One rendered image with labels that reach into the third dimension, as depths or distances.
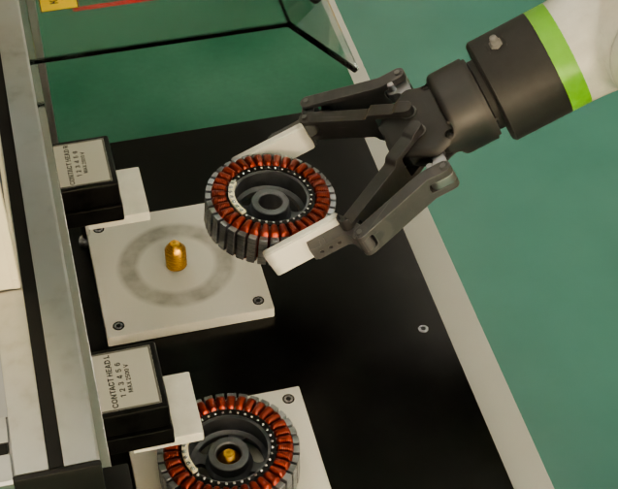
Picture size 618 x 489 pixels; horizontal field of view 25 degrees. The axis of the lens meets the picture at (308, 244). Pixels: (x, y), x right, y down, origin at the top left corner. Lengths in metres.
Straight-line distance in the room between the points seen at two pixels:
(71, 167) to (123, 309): 0.15
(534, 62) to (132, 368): 0.40
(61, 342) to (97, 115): 0.74
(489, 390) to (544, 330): 1.07
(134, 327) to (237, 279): 0.11
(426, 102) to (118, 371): 0.36
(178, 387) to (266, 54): 0.60
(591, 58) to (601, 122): 1.56
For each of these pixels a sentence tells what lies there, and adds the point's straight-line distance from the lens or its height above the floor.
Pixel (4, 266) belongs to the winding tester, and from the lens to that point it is 0.82.
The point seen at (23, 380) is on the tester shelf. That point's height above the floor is 1.12.
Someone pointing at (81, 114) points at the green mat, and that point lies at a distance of 1.53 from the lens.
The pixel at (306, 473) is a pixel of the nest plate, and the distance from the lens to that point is 1.14.
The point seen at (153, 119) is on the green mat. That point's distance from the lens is 1.51.
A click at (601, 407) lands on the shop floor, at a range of 2.23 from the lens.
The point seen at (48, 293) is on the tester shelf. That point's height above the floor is 1.12.
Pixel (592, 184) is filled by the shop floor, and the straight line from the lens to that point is 2.59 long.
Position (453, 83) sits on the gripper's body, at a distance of 1.17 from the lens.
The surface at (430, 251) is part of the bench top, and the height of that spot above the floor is 0.75.
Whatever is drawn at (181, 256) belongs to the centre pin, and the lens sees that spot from 1.28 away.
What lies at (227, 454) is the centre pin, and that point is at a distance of 1.12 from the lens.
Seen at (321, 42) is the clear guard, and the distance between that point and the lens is 1.12.
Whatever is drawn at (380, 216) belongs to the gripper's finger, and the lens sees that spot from 1.14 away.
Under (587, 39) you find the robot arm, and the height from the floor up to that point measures 1.03.
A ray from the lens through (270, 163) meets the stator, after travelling 1.23.
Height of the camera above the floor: 1.71
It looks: 45 degrees down
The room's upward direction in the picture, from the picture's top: straight up
